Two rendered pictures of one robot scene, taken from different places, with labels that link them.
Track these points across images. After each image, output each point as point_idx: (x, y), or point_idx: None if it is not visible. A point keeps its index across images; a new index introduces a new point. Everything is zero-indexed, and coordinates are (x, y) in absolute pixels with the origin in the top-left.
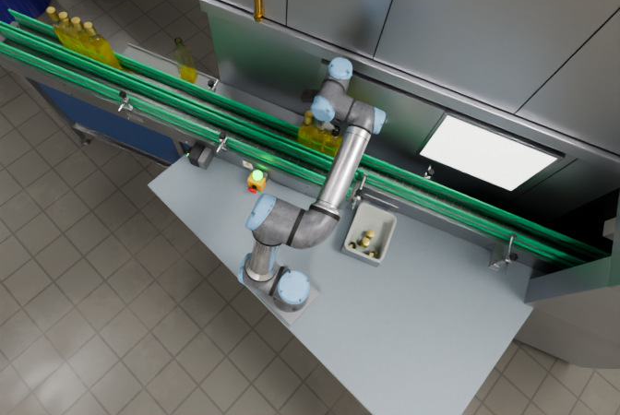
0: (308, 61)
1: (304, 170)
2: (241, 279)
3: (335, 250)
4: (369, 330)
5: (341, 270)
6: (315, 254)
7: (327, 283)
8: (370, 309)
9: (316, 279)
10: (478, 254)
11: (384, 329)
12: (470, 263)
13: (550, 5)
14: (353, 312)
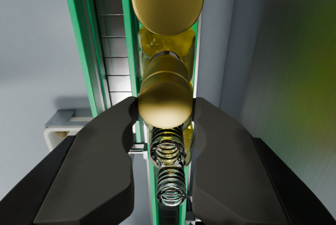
0: None
1: (75, 33)
2: None
3: (54, 103)
4: (3, 164)
5: (37, 119)
6: (28, 81)
7: (9, 110)
8: (23, 159)
9: (1, 96)
10: (147, 219)
11: (17, 174)
12: (134, 216)
13: None
14: (6, 146)
